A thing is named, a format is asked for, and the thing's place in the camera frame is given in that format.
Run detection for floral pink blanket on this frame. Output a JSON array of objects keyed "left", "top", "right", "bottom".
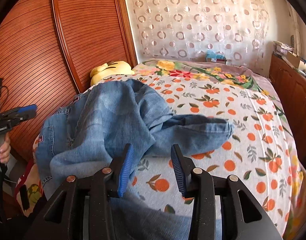
[{"left": 15, "top": 58, "right": 305, "bottom": 240}]

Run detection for box with blue cloth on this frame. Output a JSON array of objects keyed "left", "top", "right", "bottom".
[{"left": 206, "top": 50, "right": 227, "bottom": 64}]

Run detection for cardboard box on cabinet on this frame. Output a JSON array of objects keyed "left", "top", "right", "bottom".
[{"left": 286, "top": 51, "right": 306, "bottom": 71}]

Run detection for yellow Pikachu plush toy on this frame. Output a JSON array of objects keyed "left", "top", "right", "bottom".
[{"left": 90, "top": 61, "right": 135, "bottom": 86}]

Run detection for circle pattern lace curtain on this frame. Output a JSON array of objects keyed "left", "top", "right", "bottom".
[{"left": 126, "top": 0, "right": 269, "bottom": 68}]

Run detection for orange fruit print bedsheet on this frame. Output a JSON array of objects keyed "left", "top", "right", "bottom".
[{"left": 32, "top": 73, "right": 297, "bottom": 237}]

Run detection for long brown wooden cabinet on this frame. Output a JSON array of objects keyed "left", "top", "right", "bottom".
[{"left": 269, "top": 54, "right": 306, "bottom": 167}]

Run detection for blue denim jeans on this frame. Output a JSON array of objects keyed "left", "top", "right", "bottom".
[{"left": 34, "top": 78, "right": 235, "bottom": 240}]

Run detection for left hand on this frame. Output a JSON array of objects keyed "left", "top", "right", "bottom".
[{"left": 0, "top": 132, "right": 11, "bottom": 164}]

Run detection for stack of papers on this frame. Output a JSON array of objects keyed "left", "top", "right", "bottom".
[{"left": 273, "top": 41, "right": 294, "bottom": 56}]

